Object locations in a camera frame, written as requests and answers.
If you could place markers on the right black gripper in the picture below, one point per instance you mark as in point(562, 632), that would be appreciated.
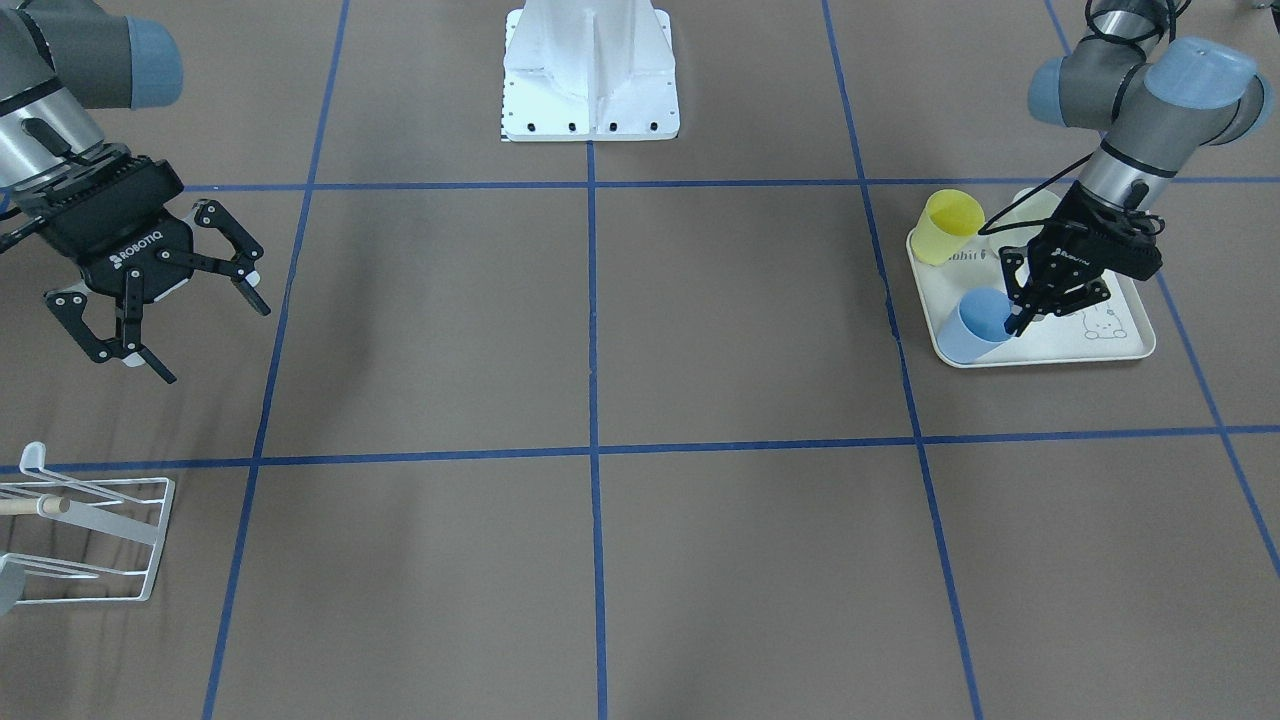
point(130, 255)

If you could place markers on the cream white cup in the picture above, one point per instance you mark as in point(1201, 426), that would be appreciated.
point(1026, 207)

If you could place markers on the yellow cup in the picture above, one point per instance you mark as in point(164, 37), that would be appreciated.
point(950, 219)

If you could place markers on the cream rabbit tray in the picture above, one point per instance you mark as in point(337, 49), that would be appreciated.
point(1116, 329)

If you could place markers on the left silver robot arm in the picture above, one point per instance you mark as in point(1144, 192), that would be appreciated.
point(1155, 97)

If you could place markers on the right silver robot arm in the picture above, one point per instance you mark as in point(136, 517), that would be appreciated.
point(61, 60)

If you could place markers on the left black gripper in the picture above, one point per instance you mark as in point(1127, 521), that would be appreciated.
point(1068, 256)

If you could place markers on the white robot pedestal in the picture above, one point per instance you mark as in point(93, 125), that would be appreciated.
point(589, 71)

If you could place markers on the white wire cup rack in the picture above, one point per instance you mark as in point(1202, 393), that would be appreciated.
point(74, 540)

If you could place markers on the blue cup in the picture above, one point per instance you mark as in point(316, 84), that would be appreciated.
point(976, 326)

